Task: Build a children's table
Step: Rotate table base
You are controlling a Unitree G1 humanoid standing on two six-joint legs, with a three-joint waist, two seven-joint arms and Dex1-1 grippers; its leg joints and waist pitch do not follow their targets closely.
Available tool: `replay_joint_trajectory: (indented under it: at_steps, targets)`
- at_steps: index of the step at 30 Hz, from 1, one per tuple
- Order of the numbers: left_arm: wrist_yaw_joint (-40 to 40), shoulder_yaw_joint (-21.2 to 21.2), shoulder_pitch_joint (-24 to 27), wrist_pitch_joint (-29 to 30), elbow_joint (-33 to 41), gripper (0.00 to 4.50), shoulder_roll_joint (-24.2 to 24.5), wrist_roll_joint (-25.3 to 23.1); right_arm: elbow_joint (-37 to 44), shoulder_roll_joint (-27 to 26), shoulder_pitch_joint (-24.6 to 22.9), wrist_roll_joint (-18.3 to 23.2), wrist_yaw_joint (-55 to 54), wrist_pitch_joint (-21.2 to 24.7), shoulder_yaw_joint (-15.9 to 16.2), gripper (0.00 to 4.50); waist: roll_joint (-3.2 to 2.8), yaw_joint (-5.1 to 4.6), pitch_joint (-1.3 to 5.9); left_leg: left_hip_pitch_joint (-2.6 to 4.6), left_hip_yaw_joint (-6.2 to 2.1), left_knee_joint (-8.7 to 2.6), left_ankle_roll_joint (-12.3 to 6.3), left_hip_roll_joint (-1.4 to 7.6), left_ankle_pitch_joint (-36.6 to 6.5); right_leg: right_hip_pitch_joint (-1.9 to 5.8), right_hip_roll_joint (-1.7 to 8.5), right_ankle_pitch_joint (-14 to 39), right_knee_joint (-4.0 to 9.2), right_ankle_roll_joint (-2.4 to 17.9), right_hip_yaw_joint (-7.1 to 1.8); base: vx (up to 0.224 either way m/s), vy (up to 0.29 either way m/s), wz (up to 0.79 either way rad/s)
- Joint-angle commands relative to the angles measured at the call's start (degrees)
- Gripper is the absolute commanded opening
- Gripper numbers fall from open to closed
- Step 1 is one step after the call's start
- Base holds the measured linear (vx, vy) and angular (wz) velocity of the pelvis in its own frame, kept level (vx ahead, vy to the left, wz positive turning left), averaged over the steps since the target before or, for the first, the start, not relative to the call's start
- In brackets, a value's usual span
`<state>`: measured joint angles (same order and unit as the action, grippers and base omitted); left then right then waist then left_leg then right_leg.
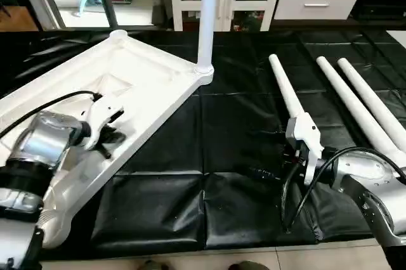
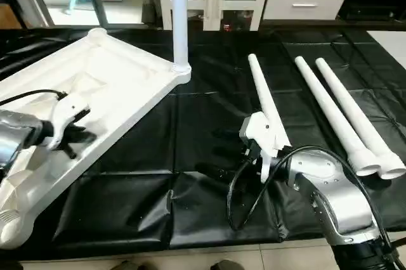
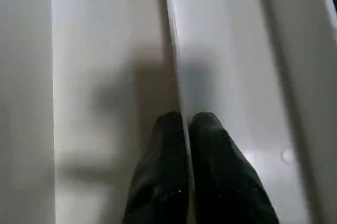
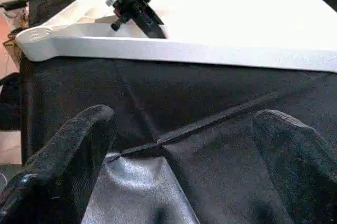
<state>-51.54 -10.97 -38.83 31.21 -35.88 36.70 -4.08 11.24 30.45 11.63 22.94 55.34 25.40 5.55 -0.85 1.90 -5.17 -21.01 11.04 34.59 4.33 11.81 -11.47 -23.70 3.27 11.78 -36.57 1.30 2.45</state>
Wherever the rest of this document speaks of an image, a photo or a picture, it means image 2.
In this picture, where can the white plastic table leg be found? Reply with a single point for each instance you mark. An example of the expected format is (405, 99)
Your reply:
(180, 16)
(266, 99)
(336, 115)
(361, 118)

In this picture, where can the white plastic table top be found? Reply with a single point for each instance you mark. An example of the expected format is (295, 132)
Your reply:
(95, 86)

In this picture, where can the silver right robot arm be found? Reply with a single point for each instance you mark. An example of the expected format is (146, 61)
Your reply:
(336, 200)

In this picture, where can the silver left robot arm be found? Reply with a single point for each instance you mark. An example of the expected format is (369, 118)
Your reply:
(19, 137)

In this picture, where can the black work mat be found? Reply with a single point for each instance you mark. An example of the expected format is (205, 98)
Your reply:
(158, 200)

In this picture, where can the black right robot foot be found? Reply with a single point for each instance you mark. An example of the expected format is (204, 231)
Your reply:
(227, 265)

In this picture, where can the black robot foot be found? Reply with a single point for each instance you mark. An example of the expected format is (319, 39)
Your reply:
(127, 265)
(227, 265)

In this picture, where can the black left robot foot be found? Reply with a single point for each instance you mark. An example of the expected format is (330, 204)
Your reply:
(127, 265)

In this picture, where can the white flat board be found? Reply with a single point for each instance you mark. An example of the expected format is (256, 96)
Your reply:
(390, 48)

